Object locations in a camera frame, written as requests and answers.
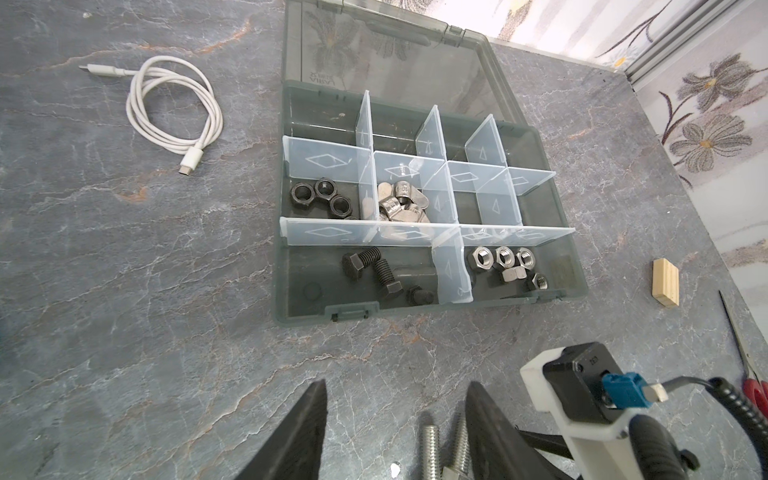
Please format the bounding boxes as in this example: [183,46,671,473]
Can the silver hex bolt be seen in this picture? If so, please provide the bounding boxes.
[421,425,441,480]
[441,414,471,480]

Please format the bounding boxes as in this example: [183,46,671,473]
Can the black bolts in box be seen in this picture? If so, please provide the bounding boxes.
[341,247,437,306]

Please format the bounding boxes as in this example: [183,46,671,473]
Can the red handled scissors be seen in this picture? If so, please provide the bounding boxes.
[718,291,767,417]

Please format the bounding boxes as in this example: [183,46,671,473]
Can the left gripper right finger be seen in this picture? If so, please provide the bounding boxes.
[465,381,569,480]

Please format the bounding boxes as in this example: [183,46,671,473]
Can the white coiled cable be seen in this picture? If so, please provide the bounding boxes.
[79,55,225,178]

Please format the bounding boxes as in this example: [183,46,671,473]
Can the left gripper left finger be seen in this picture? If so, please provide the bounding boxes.
[236,379,328,480]

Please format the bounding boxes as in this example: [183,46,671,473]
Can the small wooden block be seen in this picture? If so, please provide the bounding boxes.
[651,258,680,307]

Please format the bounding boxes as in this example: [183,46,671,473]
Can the silver wing nuts in box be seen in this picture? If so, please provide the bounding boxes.
[360,180,430,223]

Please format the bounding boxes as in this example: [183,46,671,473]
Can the black nuts in box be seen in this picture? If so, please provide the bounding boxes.
[289,178,353,219]

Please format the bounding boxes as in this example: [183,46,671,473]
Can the silver hex bolt middle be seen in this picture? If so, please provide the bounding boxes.
[441,414,471,480]

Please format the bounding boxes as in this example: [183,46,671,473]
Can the silver hex bolt left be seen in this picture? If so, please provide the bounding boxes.
[421,425,441,480]

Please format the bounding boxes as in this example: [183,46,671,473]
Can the green compartment organizer box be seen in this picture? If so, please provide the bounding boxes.
[274,1,587,326]

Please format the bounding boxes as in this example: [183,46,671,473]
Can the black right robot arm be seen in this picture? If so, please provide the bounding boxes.
[628,376,767,479]

